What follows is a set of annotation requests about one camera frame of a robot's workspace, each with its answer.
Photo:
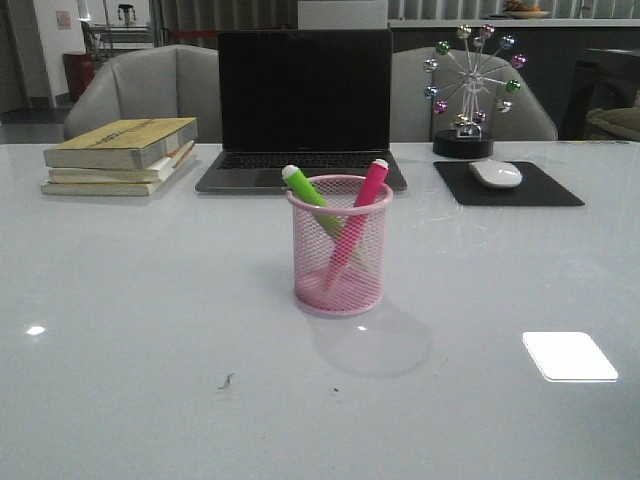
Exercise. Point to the green highlighter pen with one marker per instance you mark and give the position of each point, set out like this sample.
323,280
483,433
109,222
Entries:
305,191

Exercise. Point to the pink highlighter pen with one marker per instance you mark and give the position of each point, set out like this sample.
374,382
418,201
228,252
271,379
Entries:
354,226

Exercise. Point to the pink mesh pen holder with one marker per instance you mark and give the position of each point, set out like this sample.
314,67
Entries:
356,291

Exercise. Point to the grey laptop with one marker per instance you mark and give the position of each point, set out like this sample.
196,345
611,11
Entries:
316,99

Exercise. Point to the middle white book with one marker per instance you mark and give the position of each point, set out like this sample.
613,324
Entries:
158,172

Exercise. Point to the white computer mouse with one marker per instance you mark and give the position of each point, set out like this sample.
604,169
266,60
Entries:
496,174

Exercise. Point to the grey chair right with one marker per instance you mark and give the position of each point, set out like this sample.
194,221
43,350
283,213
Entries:
422,102

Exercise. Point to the grey chair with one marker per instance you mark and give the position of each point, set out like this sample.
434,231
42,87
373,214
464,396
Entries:
422,102
169,81

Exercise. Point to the grey chair left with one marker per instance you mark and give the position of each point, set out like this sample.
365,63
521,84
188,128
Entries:
169,81

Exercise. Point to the top yellow book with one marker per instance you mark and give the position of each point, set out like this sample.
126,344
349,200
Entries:
123,144

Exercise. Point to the yellow book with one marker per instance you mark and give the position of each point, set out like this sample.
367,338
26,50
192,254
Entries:
102,189
123,144

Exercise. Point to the ferris wheel desk ornament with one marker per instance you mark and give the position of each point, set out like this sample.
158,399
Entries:
466,137

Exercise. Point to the black mouse pad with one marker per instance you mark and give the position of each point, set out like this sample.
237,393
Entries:
535,187

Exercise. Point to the bottom yellow book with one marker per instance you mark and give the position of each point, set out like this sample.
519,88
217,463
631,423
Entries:
102,189

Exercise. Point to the red bin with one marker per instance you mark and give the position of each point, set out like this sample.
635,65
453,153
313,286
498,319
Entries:
79,71

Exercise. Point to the fruit bowl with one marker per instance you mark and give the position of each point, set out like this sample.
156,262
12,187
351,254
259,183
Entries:
519,10

